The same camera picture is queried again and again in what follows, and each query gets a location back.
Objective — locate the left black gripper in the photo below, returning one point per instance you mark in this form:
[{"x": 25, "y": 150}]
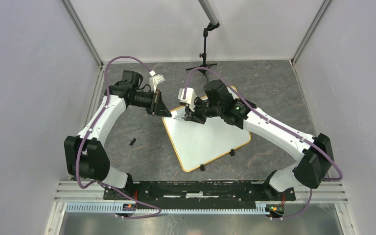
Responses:
[{"x": 161, "y": 110}]

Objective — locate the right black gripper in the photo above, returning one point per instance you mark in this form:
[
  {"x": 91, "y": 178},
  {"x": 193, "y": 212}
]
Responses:
[{"x": 188, "y": 113}]

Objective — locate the yellow framed whiteboard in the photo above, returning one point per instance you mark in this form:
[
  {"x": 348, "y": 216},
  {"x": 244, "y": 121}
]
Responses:
[{"x": 198, "y": 144}]

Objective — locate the black marker cap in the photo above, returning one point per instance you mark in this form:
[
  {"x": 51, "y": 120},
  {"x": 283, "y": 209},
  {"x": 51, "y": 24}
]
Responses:
[{"x": 132, "y": 141}]

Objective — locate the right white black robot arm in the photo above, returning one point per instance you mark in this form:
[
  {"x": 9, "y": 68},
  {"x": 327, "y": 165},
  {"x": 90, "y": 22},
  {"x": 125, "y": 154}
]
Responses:
[{"x": 312, "y": 155}]

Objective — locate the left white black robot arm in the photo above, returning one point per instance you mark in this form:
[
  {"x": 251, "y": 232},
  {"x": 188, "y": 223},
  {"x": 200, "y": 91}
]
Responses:
[{"x": 85, "y": 153}]

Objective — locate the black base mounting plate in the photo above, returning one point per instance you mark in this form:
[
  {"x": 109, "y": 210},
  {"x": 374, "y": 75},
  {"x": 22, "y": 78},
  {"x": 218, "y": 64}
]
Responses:
[{"x": 195, "y": 195}]

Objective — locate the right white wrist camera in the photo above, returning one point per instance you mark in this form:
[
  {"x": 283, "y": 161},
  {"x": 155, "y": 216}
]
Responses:
[{"x": 187, "y": 97}]

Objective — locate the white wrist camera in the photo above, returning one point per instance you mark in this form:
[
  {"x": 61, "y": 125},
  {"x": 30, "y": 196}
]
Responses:
[
  {"x": 187, "y": 97},
  {"x": 154, "y": 80}
]

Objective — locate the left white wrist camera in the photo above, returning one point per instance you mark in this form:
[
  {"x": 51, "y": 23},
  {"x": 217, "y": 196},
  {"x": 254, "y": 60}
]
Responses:
[{"x": 154, "y": 80}]

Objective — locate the black tripod camera stand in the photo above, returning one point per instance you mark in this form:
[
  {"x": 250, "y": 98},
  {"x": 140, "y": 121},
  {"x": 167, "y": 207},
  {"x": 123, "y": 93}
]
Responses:
[{"x": 203, "y": 55}]

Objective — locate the grey camera boom pole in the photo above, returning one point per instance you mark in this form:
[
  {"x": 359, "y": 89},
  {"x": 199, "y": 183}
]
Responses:
[{"x": 207, "y": 8}]

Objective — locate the slotted aluminium cable rail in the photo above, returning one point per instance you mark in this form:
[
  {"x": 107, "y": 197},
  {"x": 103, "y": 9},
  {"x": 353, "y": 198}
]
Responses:
[{"x": 130, "y": 209}]

